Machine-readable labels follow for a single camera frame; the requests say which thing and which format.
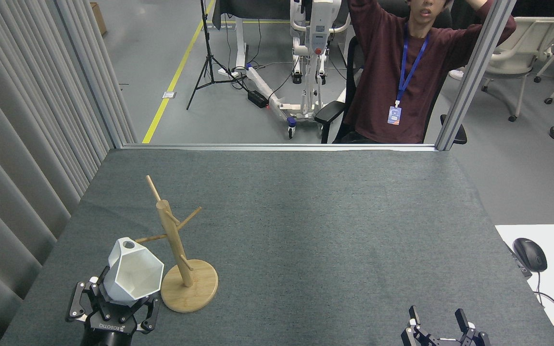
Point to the dark grey table cover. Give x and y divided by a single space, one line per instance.
306 230

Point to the slanted silver aluminium post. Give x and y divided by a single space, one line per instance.
479 62

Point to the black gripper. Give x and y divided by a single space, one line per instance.
447 342
108 327

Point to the black computer mouse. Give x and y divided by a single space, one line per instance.
530 253

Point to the grey pleated curtain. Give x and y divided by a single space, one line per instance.
22 125

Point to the black camera tripod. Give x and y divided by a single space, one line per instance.
208 53

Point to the small black labelled device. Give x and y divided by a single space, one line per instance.
520 263

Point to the person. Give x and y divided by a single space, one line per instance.
378 81

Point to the silver floor socket plate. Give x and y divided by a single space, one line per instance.
169 95

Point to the brown cardboard box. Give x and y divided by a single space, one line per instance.
98 18

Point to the white hexagonal cup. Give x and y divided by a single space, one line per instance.
132 274

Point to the black power strip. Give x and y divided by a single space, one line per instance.
258 99

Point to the silver table edge rail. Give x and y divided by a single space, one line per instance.
258 147

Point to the white armchair on castors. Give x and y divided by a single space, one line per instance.
522 45

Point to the white stand on wheels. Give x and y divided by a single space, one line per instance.
315 48

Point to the desk with white legs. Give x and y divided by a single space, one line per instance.
240 43

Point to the wooden cup rack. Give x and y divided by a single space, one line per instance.
177 247

